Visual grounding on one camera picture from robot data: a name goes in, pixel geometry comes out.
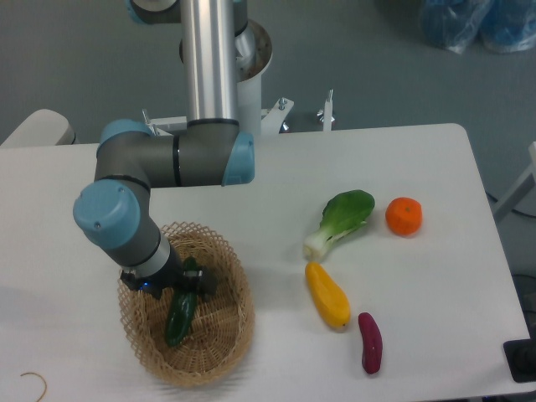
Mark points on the yellow squash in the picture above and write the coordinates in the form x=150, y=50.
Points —
x=329, y=299

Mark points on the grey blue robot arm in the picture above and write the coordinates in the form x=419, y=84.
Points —
x=132, y=159

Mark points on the white metal frame leg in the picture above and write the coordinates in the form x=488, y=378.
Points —
x=517, y=191

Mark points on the orange mandarin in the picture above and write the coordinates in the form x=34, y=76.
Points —
x=404, y=216

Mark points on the woven wicker basket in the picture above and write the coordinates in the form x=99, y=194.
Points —
x=222, y=328

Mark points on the beige chair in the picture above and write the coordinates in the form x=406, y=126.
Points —
x=43, y=128

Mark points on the black device at table edge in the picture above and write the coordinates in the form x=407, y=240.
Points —
x=520, y=355

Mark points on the green bok choy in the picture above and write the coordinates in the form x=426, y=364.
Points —
x=343, y=214

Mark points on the dark green cucumber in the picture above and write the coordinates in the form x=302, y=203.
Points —
x=183, y=306

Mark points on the purple sweet potato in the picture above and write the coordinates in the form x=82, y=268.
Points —
x=372, y=343

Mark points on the white table clamp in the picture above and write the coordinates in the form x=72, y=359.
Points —
x=326, y=116

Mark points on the blue plastic bag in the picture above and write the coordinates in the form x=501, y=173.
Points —
x=504, y=27

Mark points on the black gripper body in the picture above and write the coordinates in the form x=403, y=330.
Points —
x=170, y=275

